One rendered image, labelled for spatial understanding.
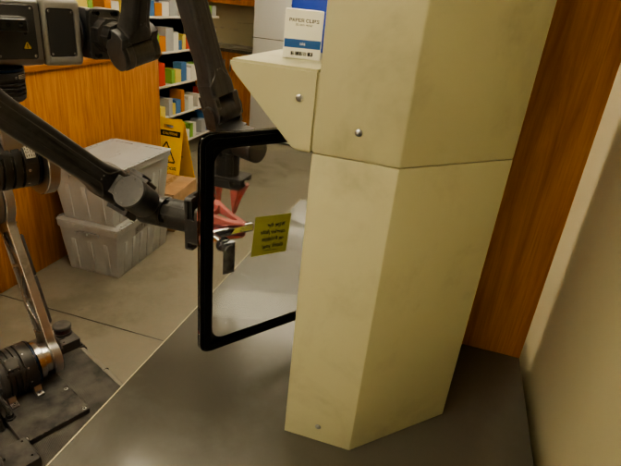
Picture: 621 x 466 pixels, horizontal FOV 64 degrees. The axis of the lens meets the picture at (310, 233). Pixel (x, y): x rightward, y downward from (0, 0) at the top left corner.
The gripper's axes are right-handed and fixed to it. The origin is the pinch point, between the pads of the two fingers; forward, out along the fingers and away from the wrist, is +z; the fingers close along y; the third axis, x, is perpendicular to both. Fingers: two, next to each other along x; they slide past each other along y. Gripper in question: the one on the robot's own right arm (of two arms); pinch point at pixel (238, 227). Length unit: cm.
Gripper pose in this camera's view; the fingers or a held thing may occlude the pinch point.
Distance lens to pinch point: 90.5
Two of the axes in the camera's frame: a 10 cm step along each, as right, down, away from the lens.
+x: 3.0, -3.8, 8.8
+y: 0.9, -9.0, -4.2
